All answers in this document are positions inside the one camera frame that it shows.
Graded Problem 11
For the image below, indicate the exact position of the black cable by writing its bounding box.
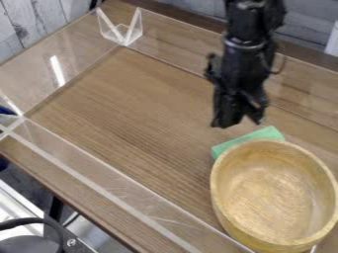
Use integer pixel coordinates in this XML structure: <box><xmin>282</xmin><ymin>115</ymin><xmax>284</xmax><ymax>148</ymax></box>
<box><xmin>0</xmin><ymin>216</ymin><xmax>64</xmax><ymax>253</ymax></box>

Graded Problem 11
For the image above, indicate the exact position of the green rectangular block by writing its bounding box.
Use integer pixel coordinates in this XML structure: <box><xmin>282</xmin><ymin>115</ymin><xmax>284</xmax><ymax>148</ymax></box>
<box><xmin>211</xmin><ymin>126</ymin><xmax>284</xmax><ymax>159</ymax></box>

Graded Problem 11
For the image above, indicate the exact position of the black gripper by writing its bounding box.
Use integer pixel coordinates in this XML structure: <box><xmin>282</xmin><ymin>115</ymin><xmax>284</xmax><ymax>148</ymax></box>
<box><xmin>204</xmin><ymin>38</ymin><xmax>278</xmax><ymax>128</ymax></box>

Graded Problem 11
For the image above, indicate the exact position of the brown wooden bowl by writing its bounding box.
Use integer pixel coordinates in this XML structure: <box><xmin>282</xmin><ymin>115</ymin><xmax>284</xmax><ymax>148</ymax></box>
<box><xmin>210</xmin><ymin>139</ymin><xmax>338</xmax><ymax>253</ymax></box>

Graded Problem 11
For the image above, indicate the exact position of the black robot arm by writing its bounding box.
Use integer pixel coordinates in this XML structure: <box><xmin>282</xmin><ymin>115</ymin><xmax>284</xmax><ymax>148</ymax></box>
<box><xmin>204</xmin><ymin>0</ymin><xmax>286</xmax><ymax>128</ymax></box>

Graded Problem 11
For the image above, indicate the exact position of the black metal table leg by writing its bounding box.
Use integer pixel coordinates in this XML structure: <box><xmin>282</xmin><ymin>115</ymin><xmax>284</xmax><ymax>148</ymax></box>
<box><xmin>49</xmin><ymin>197</ymin><xmax>64</xmax><ymax>221</ymax></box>

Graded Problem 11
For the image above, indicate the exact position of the clear acrylic enclosure wall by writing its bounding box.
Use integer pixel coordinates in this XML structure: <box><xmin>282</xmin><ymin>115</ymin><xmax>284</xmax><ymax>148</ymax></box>
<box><xmin>0</xmin><ymin>96</ymin><xmax>255</xmax><ymax>253</ymax></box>

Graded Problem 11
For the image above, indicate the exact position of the clear acrylic corner bracket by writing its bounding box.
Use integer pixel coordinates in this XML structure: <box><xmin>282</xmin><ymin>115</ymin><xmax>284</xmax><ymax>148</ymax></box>
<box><xmin>95</xmin><ymin>8</ymin><xmax>143</xmax><ymax>46</ymax></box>

